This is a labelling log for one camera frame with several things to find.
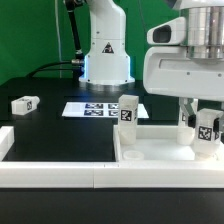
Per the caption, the black cable bundle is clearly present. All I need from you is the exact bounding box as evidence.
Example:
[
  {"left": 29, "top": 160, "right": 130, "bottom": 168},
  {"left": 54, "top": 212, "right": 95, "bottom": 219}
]
[{"left": 26, "top": 0, "right": 85, "bottom": 78}]

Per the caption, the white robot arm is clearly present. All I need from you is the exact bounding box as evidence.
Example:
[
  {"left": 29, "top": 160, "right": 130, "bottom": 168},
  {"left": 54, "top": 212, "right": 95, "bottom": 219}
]
[{"left": 64, "top": 0, "right": 224, "bottom": 124}]

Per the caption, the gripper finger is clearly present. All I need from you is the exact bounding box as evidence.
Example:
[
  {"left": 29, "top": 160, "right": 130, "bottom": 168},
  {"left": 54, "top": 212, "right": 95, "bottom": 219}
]
[
  {"left": 213, "top": 103, "right": 224, "bottom": 132},
  {"left": 179, "top": 98, "right": 198, "bottom": 128}
]

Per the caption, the white square table top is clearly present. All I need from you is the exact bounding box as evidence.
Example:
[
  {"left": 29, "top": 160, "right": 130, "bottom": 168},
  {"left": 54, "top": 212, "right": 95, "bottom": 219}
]
[{"left": 113, "top": 125, "right": 224, "bottom": 164}]

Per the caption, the white sheet with markers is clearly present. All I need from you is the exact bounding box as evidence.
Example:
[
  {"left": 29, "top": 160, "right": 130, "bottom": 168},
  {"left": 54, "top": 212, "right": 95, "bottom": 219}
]
[{"left": 62, "top": 102, "right": 149, "bottom": 118}]

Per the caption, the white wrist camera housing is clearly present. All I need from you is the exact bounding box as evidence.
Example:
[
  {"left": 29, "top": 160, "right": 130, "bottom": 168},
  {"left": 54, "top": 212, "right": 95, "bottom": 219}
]
[{"left": 147, "top": 17, "right": 186, "bottom": 45}]

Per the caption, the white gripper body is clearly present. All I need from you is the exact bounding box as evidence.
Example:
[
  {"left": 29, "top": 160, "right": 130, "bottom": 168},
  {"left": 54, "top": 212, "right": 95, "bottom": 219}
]
[{"left": 143, "top": 46, "right": 224, "bottom": 102}]

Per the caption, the white U-shaped fence wall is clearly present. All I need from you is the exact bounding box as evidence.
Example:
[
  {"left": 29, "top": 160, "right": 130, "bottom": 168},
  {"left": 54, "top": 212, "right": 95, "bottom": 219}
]
[{"left": 0, "top": 126, "right": 224, "bottom": 188}]

